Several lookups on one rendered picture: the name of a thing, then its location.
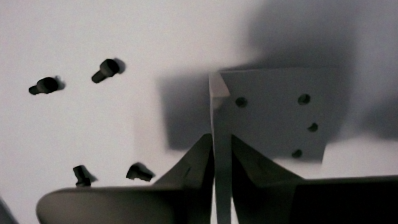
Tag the grey metal bracket with holes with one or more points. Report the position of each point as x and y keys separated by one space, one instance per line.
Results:
x=271 y=120

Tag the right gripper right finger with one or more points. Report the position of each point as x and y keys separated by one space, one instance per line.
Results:
x=264 y=192

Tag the black screw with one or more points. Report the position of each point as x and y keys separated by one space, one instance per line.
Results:
x=45 y=85
x=133 y=172
x=80 y=177
x=108 y=68

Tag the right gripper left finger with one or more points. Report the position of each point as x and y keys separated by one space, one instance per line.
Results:
x=185 y=196

